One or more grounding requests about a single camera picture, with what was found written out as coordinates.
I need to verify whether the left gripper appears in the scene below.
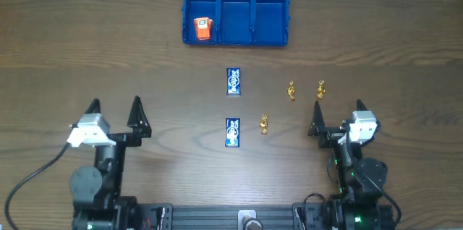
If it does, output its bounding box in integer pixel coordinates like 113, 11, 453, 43
85, 95, 153, 148

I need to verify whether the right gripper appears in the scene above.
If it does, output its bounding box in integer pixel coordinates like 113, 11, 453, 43
307, 98, 369, 149

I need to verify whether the blue candy pack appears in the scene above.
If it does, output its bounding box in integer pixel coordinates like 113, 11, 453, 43
226, 67, 242, 96
225, 117, 241, 148

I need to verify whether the blue tray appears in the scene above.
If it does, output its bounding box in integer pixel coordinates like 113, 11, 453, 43
182, 0, 290, 47

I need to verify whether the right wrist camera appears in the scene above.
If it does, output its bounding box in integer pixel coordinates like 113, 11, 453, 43
337, 110, 378, 145

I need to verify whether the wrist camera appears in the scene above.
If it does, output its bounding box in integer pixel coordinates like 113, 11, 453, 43
337, 110, 378, 145
67, 113, 111, 148

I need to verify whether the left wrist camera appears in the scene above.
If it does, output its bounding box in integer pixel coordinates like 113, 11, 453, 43
67, 113, 111, 148

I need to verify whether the black cable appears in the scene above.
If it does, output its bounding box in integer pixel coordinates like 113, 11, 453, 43
4, 142, 72, 230
361, 171, 402, 229

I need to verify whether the mounting rail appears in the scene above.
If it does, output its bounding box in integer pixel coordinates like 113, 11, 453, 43
139, 203, 399, 230

